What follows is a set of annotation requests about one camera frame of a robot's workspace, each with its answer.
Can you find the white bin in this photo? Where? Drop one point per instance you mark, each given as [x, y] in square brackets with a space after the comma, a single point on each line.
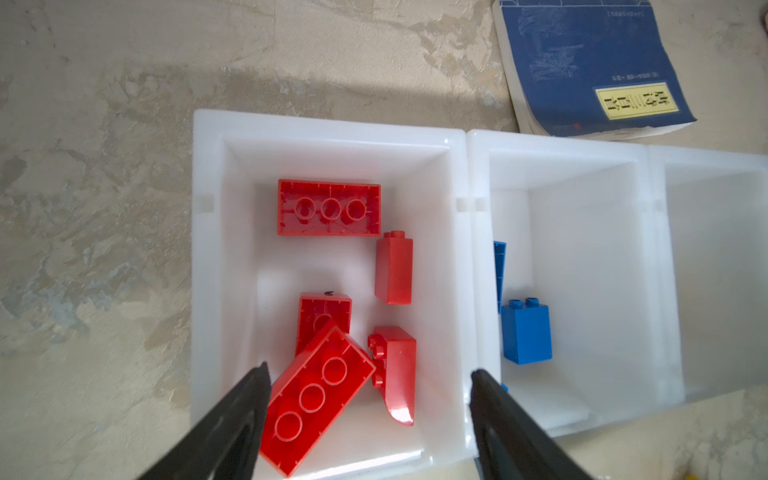
[247, 279]
[716, 207]
[586, 233]

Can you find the blue book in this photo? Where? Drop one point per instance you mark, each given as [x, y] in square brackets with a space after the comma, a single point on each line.
[589, 69]

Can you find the blue long lego brick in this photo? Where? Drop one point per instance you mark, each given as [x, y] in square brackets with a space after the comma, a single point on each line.
[499, 261]

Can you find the white right bin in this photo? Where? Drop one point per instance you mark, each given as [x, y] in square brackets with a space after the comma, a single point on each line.
[716, 207]

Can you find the red long lego brick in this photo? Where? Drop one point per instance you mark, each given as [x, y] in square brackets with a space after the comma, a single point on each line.
[314, 208]
[310, 395]

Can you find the red long lego brick top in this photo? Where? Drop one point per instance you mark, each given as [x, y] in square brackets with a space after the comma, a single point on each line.
[314, 208]

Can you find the white left bin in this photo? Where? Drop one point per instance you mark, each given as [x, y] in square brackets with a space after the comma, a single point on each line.
[247, 279]

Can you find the red small lego brick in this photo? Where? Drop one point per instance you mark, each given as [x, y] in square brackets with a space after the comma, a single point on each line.
[394, 268]

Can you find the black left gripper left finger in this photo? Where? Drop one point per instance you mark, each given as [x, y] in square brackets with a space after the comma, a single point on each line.
[225, 443]

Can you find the white middle bin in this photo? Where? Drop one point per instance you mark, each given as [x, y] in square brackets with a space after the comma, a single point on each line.
[586, 233]

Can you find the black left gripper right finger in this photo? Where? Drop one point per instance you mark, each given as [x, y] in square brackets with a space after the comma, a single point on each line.
[510, 444]

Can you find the red curved lego brick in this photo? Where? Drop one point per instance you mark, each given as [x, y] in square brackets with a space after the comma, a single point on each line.
[394, 353]

